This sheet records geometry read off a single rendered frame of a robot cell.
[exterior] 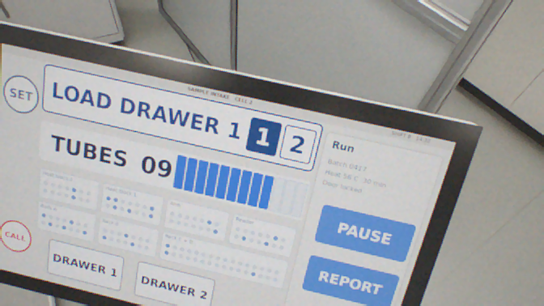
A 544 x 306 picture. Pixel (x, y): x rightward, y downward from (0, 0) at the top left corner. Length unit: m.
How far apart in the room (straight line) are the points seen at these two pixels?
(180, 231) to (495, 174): 1.97
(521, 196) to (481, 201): 0.24
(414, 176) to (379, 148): 0.05
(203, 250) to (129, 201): 0.10
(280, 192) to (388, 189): 0.11
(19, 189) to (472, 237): 1.77
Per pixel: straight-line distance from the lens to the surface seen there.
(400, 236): 0.39
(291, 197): 0.37
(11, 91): 0.47
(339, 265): 0.40
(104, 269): 0.47
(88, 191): 0.44
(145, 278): 0.45
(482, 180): 2.14
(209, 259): 0.41
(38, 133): 0.46
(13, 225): 0.51
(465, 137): 0.38
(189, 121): 0.37
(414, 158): 0.37
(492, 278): 1.86
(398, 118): 0.36
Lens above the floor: 1.43
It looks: 53 degrees down
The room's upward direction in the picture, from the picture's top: 9 degrees clockwise
